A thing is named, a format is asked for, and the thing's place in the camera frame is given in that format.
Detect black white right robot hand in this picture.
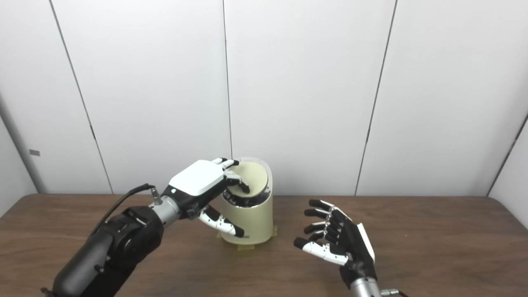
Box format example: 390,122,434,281
294,199,378,289

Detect cream-colored round bin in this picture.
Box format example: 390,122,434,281
219,157,274,245

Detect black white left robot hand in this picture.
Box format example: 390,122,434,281
163,158,251,238

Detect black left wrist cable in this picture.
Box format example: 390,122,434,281
89,184,161,238

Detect cream round bin lid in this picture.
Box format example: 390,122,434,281
228,161,269,198

